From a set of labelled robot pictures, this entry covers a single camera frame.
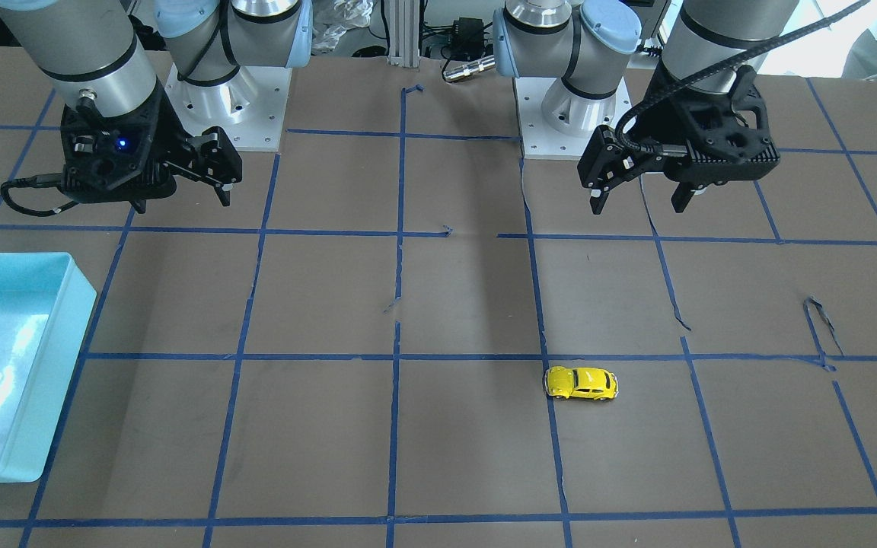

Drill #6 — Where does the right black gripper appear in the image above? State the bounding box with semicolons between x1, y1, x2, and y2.
129;128;244;214

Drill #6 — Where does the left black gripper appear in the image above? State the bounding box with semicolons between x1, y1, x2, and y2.
577;126;706;215

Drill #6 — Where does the yellow toy beetle car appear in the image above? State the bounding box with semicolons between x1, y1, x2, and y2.
543;365;619;401

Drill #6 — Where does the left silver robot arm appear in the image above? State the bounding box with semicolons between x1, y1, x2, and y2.
492;1;796;215

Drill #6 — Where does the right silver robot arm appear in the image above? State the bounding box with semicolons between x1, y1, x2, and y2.
0;1;313;218

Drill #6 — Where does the light blue plastic bin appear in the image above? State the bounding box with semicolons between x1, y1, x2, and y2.
0;252;97;483

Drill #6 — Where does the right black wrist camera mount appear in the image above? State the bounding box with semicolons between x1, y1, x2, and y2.
60;83;191;204

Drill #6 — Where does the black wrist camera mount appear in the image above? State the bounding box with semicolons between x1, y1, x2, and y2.
60;83;191;204
633;65;780;190

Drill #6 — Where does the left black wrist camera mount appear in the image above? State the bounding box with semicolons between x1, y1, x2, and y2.
633;65;780;190

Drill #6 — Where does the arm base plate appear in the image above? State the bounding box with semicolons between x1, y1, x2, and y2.
514;78;631;161
164;65;293;152

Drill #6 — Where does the aluminium frame post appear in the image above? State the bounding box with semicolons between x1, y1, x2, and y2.
382;0;422;70

